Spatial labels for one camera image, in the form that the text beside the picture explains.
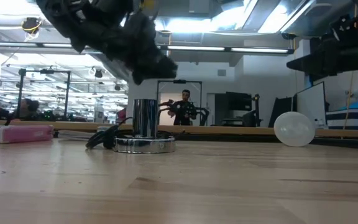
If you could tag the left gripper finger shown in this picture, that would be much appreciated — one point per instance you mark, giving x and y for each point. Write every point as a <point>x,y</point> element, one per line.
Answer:
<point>157,71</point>

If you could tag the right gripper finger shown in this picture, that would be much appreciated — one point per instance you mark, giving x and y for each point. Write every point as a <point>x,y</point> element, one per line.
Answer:
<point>303,65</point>

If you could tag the chrome lamp base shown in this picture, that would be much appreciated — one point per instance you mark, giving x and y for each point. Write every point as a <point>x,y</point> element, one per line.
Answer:
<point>145,124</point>

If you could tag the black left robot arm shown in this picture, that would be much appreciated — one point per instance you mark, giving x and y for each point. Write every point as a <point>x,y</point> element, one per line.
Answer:
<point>73,18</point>

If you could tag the whiteboard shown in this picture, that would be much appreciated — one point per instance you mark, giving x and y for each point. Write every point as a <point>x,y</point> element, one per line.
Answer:
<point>311,105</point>

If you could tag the person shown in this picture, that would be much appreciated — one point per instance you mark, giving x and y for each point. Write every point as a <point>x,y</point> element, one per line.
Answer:
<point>183,109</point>
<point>29,109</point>

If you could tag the blue white striped cushion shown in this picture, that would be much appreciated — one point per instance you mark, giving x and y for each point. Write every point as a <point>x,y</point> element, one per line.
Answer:
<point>353,118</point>

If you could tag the black monitor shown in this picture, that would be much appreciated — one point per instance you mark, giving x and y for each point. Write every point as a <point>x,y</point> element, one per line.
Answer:
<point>238,101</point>

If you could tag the ceiling light strip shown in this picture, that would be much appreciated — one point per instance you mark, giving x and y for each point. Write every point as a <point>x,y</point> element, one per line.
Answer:
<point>26,44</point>
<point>228,48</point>

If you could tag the light wooden desk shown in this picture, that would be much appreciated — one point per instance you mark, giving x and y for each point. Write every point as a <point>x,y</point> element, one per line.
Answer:
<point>228,129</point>

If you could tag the pink packet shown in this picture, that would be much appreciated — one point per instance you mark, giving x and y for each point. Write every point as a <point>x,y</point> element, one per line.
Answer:
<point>17,134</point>

